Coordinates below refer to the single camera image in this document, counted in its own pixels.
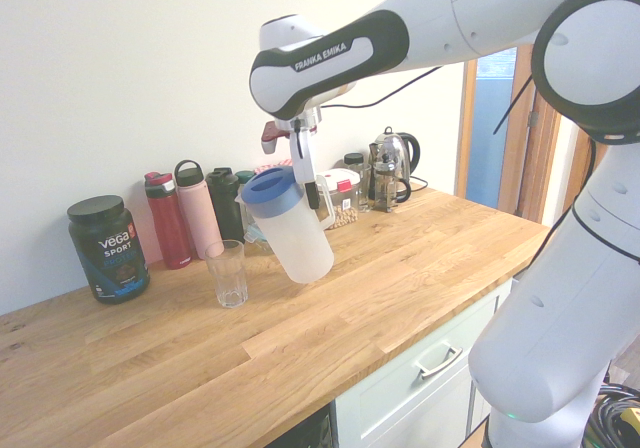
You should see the black coiled cable bundle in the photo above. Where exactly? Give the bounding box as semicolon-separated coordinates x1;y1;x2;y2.
584;382;640;448

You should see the steel electric kettle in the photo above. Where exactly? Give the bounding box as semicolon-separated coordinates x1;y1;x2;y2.
368;126;422;189

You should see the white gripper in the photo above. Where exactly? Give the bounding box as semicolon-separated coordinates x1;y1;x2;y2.
288;130;322;212

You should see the jar with red checkered lid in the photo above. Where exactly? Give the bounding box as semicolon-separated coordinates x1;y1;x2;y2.
255;158;294;174

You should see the clear container with blue clips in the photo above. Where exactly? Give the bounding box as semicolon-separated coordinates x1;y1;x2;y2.
242;220;276;255

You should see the metal drawer handle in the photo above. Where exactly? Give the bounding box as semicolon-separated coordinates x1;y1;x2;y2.
413;343;464;380

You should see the black dishwasher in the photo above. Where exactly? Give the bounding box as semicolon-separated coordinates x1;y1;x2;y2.
269;402;336;448

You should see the white cabinet drawer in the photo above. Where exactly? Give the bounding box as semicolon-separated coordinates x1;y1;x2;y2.
332;272;516;448

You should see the wooden door frame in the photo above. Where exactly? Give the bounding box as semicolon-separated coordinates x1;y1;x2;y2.
462;42;609;229

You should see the clear drinking glass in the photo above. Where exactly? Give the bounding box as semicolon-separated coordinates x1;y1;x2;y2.
203;239;250;310

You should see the translucent pitcher with blue lid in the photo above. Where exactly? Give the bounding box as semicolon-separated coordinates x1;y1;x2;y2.
234;165;336;284

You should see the cereal container with white lid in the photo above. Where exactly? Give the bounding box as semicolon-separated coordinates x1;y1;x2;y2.
322;167;362;231

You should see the jar with green lid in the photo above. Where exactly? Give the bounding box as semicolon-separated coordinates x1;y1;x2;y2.
233;169;257;194

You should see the pink water bottle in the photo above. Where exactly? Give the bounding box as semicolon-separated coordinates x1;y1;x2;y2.
173;159;225;261

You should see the dark shaker bottle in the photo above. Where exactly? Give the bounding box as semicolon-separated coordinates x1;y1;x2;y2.
205;166;245;243

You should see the red water bottle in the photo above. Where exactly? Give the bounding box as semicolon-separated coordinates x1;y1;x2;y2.
143;170;194;271

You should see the glass French press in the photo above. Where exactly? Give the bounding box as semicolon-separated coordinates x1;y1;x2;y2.
372;146;413;214

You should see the black Vega protein tub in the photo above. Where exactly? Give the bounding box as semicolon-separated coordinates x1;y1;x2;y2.
67;195;151;306

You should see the clear glass mug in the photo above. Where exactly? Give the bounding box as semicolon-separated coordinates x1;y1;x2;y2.
352;163;374;214

